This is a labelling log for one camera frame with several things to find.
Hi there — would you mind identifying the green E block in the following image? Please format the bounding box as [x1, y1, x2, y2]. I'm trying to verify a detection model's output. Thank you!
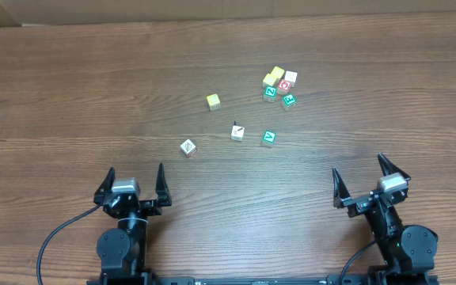
[281, 93, 297, 111]

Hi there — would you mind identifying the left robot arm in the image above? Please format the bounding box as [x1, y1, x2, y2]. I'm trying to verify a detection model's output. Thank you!
[87, 164, 172, 284]

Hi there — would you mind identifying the green Z block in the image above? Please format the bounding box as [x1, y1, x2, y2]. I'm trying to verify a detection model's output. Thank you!
[263, 85, 277, 102]

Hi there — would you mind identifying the white block red drawing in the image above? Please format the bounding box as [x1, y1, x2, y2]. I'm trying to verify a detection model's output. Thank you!
[180, 139, 197, 158]

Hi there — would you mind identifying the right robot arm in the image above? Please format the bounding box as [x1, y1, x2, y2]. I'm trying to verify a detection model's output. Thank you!
[332, 153, 439, 284]

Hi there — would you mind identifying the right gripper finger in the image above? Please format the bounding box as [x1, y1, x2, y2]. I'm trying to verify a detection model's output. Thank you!
[378, 152, 411, 181]
[332, 167, 352, 208]

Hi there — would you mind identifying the white block in cluster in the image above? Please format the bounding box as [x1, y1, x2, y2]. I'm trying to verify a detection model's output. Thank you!
[284, 70, 298, 87]

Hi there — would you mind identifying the lone yellow block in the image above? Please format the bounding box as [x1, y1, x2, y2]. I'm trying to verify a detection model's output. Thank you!
[206, 93, 221, 111]

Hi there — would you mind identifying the yellow block rear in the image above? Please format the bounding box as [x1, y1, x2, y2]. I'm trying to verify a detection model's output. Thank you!
[271, 66, 286, 80]

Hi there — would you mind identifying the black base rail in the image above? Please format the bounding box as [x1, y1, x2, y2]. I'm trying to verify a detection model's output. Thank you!
[152, 275, 440, 285]

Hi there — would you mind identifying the green V block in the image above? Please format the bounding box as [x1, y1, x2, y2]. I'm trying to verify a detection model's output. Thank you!
[261, 130, 276, 147]

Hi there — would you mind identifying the white block pencil drawing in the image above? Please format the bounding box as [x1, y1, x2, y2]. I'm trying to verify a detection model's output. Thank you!
[231, 125, 245, 141]

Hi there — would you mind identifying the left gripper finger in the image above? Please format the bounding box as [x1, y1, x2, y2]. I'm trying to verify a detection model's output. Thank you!
[155, 163, 172, 207]
[93, 167, 116, 205]

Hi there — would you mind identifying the yellow block front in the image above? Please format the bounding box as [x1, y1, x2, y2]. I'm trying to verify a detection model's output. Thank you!
[262, 74, 279, 88]

